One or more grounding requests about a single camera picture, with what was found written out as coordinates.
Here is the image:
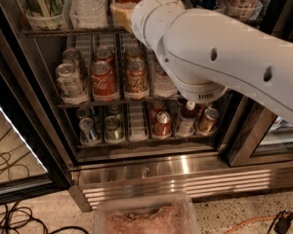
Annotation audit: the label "red can bottom shelf front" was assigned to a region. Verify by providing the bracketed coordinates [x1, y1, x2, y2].
[153, 111, 172, 138]

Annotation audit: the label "blue can bottom shelf front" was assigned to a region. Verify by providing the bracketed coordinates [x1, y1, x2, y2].
[79, 117, 100, 143]

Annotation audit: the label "red coke can middle back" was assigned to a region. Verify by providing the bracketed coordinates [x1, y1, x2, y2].
[94, 47, 115, 66]

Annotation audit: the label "orange extension cable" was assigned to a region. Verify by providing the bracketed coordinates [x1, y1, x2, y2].
[224, 204, 293, 234]

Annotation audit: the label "bottom wire shelf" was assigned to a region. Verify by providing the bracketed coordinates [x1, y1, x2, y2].
[77, 132, 214, 148]

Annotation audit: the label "open glass fridge door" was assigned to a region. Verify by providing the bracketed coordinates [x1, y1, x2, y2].
[0, 27, 70, 205]

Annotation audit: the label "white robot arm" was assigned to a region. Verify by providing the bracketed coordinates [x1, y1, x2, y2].
[110, 0, 293, 126]

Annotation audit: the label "water bottle middle front left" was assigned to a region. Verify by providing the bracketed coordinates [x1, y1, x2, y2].
[153, 59, 178, 98]

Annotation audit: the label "silver can shelf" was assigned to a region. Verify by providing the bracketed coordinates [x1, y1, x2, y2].
[62, 48, 85, 73]
[56, 63, 88, 104]

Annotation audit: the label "red coke can middle front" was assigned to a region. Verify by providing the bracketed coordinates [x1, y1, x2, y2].
[91, 61, 118, 101]

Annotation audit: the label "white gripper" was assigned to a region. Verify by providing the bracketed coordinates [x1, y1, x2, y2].
[109, 0, 186, 52]

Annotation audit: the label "copper can bottom shelf front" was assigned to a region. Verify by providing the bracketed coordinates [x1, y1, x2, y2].
[197, 108, 220, 136]

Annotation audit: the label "orange can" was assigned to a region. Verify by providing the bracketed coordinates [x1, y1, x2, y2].
[125, 58, 149, 99]
[124, 46, 144, 61]

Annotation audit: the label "black power plug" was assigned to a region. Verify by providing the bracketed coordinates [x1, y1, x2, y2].
[274, 211, 293, 234]

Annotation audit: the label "middle wire shelf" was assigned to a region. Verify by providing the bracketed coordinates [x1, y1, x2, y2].
[57, 93, 229, 109]

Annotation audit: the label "clear water bottle top shelf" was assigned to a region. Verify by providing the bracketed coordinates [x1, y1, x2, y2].
[69, 0, 107, 29]

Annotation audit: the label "stainless fridge base grille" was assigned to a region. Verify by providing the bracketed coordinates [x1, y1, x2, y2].
[68, 154, 293, 212]

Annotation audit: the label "orange can middle front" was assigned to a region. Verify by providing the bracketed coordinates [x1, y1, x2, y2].
[125, 58, 149, 99]

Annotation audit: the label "right glass fridge door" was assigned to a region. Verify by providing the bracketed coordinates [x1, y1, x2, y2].
[228, 102, 293, 167]

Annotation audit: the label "black floor cables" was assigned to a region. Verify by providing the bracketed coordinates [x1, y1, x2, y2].
[0, 201, 90, 234]

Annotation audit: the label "silver can middle shelf back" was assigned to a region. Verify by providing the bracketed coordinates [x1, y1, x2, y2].
[62, 48, 85, 73]

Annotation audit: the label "brown bottle white cap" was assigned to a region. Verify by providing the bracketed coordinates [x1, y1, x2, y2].
[176, 101, 196, 137]

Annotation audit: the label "wire shelf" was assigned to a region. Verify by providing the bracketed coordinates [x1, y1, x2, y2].
[77, 132, 214, 148]
[57, 93, 229, 109]
[22, 26, 127, 38]

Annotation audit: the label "clear plastic bin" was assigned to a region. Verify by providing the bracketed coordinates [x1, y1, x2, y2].
[95, 192, 199, 234]

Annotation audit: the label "orange can middle back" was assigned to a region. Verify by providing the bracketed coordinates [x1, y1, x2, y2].
[124, 46, 144, 61]

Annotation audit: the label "silver can middle shelf front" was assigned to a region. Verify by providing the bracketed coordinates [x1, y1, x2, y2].
[56, 63, 88, 104]

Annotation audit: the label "top wire shelf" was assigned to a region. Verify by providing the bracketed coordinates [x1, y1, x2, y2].
[22, 26, 127, 38]

